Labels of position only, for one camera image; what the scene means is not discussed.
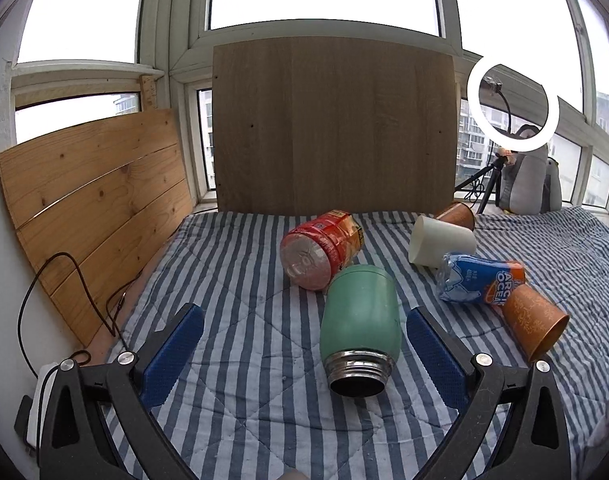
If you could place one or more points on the copper orange cup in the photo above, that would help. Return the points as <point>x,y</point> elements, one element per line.
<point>458,214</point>
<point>534,321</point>

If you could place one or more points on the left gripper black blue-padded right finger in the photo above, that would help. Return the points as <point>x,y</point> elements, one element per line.
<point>533,442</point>

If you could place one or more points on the far copper orange cup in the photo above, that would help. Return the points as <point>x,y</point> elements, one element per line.
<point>458,214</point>

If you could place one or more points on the black tripod stand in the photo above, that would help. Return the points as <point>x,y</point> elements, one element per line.
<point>484,183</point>

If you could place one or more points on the near copper orange cup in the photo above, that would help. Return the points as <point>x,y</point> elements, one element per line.
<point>534,321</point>

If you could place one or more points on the blue white striped quilt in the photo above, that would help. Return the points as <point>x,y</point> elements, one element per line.
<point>254,402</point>

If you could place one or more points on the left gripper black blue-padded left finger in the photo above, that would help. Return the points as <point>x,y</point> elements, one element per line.
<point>75,440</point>

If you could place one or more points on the green insulated steel cup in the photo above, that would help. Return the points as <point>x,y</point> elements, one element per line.
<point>360,336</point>

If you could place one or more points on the light pine wooden panel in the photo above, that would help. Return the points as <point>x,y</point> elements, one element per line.
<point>92,204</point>

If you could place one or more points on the white power strip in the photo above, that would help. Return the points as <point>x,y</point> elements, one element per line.
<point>32,408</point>

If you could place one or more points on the grey penguin plush toy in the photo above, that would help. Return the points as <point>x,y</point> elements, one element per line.
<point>530,182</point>

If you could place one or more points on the white plastic cup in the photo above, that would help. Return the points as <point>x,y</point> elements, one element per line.
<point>432,239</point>

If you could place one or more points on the dark brown wooden board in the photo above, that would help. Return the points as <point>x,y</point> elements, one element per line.
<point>303,125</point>

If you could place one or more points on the white ring light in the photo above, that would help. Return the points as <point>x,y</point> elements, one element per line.
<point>512,143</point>

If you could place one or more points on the red plastic snack jar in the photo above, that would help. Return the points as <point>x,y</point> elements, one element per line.
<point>315,251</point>

